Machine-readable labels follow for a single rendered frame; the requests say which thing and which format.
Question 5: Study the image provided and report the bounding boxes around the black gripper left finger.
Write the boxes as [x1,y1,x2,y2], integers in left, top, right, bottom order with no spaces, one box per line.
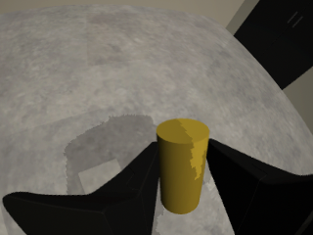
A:
[1,142,159,235]

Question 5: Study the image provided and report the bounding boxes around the yellow tall cylinder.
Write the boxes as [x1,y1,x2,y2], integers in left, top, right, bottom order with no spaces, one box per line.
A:
[156,118,210,215]

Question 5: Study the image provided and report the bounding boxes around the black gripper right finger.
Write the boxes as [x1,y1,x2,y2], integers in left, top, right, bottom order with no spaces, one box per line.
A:
[207,138,313,235]

